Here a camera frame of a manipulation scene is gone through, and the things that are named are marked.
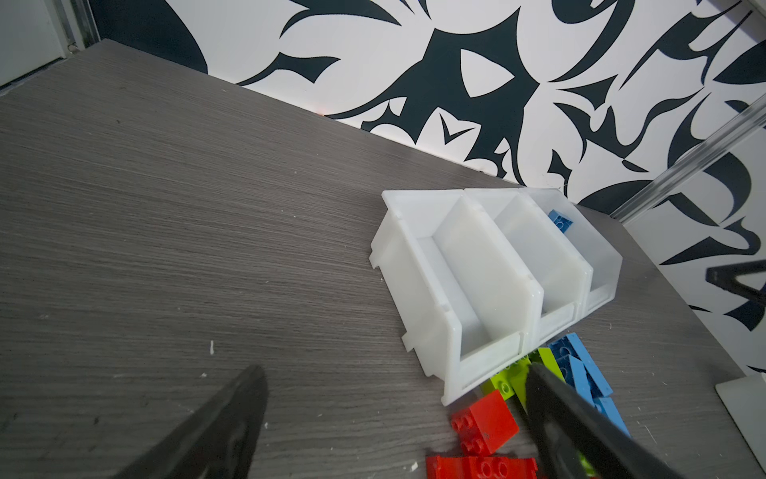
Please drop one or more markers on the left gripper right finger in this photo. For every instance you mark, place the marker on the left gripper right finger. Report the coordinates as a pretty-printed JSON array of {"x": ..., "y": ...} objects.
[{"x": 566, "y": 429}]

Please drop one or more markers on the aluminium frame rail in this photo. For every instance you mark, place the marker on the aluminium frame rail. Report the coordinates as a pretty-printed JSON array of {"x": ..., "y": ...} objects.
[{"x": 696, "y": 160}]

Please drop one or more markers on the left white bin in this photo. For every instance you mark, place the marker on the left white bin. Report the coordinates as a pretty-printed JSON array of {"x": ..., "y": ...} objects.
[{"x": 468, "y": 302}]

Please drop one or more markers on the small red lego brick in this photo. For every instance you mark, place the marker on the small red lego brick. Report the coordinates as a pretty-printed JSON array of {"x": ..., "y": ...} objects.
[{"x": 485, "y": 426}]

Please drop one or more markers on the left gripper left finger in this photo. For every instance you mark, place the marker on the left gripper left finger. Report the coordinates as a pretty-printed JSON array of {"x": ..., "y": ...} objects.
[{"x": 217, "y": 441}]

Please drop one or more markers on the red lego brick low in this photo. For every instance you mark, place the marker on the red lego brick low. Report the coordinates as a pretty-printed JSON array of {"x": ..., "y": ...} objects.
[{"x": 475, "y": 467}]

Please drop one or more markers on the blue lego brick cluster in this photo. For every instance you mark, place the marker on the blue lego brick cluster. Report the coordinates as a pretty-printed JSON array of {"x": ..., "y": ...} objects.
[{"x": 581, "y": 372}]

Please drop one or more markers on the white bin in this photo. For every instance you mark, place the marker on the white bin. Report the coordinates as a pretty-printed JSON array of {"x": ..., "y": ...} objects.
[
  {"x": 590, "y": 243},
  {"x": 468, "y": 302},
  {"x": 564, "y": 274}
]

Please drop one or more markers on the middle white bin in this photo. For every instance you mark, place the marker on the middle white bin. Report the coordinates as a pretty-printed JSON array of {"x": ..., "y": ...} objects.
[{"x": 564, "y": 274}]

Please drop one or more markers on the right white bin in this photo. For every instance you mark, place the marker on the right white bin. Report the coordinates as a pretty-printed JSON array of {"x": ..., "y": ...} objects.
[{"x": 590, "y": 243}]

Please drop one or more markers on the green lego brick cluster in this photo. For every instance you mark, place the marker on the green lego brick cluster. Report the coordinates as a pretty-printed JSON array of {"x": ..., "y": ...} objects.
[{"x": 512, "y": 380}]

